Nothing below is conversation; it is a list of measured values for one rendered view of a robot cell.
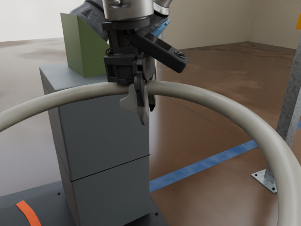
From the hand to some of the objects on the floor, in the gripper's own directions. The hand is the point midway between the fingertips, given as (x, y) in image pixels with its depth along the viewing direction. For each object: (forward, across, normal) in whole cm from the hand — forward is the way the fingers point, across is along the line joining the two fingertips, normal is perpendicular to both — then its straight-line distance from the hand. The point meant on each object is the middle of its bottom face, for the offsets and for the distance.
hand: (150, 113), depth 54 cm
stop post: (+105, -95, +52) cm, 150 cm away
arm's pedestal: (+93, -42, -50) cm, 113 cm away
